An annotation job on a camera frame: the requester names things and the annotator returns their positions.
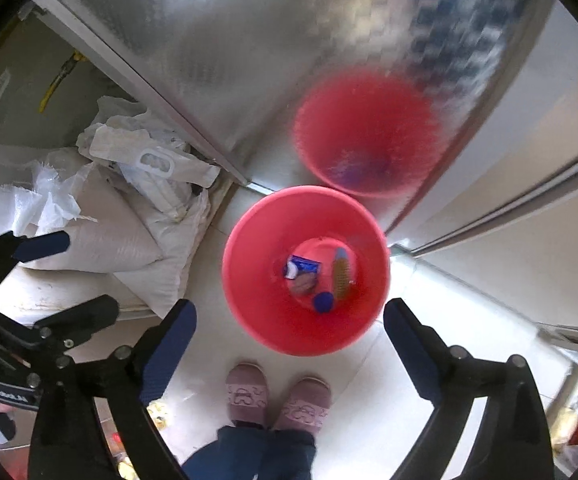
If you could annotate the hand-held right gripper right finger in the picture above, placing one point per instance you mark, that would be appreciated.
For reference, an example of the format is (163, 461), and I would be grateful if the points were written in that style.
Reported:
(414, 355)

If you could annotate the person's slipper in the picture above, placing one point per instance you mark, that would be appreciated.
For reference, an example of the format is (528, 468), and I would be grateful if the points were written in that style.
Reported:
(246, 395)
(304, 405)

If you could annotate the white plastic bags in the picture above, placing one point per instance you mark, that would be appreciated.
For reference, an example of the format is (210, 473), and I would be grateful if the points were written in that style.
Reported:
(139, 152)

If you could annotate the blue round lid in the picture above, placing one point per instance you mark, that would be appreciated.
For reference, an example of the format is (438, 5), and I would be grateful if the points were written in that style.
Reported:
(324, 303)

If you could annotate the steel cabinet door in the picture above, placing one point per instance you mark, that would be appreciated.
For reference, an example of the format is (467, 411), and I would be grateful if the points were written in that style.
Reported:
(249, 50)

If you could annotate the metal framed cabinet door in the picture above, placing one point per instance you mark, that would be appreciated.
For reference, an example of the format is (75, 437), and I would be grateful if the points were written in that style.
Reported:
(519, 110)

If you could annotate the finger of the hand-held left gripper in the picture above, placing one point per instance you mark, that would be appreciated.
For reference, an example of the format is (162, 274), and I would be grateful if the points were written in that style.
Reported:
(86, 312)
(44, 247)

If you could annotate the red bucket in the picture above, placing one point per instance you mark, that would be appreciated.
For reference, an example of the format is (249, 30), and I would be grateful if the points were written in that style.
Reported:
(264, 305)

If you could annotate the torn white woven sack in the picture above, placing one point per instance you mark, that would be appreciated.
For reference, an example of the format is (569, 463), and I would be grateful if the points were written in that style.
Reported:
(14, 200)

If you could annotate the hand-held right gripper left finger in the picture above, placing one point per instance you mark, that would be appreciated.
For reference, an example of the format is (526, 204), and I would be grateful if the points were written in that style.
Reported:
(169, 355)

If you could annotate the grey cup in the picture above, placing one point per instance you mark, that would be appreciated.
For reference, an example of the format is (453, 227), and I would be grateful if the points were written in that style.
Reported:
(303, 286)

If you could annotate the person's legs in blue trousers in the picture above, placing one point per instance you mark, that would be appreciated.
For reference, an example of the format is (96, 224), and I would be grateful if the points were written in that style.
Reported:
(249, 455)

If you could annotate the person's right slipper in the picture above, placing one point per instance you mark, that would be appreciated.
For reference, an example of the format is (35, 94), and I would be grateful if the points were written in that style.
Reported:
(304, 405)

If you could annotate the person's left slipper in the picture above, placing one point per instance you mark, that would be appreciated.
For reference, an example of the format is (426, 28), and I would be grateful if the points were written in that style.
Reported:
(246, 395)

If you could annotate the blue packet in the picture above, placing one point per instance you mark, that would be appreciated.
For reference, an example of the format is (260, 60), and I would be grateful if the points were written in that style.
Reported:
(301, 265)

